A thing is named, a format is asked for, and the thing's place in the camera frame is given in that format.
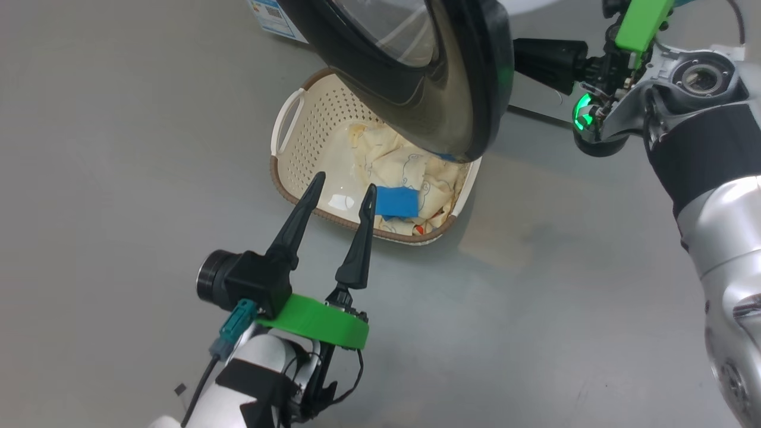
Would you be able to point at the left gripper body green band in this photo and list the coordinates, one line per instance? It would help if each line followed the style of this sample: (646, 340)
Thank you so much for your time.
(315, 321)

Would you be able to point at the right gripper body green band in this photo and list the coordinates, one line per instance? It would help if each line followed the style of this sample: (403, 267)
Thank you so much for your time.
(642, 24)

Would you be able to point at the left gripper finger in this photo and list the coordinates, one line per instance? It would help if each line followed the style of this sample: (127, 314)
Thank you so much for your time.
(358, 255)
(294, 229)

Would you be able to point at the pale yellow garment blue cuff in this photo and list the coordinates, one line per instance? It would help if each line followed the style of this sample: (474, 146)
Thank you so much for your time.
(397, 202)

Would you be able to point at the cream garment with line print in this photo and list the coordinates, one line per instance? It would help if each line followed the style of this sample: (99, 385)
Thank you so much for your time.
(443, 184)

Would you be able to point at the black washing machine door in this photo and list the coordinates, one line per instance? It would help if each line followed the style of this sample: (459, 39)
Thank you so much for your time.
(469, 77)

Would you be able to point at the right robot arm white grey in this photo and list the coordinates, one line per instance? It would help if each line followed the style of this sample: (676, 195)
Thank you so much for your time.
(725, 238)

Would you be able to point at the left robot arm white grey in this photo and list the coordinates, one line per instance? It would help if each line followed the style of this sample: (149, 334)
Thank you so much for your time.
(261, 362)

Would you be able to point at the white front-load washing machine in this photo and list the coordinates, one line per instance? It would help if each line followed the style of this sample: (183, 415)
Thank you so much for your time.
(529, 104)

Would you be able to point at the cream perforated laundry basket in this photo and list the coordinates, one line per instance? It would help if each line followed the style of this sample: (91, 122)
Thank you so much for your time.
(309, 137)

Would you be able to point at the blue white energy label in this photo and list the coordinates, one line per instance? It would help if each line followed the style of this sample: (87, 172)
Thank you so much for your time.
(276, 18)

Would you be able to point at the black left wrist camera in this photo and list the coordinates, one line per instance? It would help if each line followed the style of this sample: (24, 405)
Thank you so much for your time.
(244, 282)

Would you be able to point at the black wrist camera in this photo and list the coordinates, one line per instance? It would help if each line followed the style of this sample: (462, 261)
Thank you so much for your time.
(547, 62)
(244, 282)

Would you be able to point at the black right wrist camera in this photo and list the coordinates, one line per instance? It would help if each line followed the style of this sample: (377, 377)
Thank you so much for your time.
(547, 62)

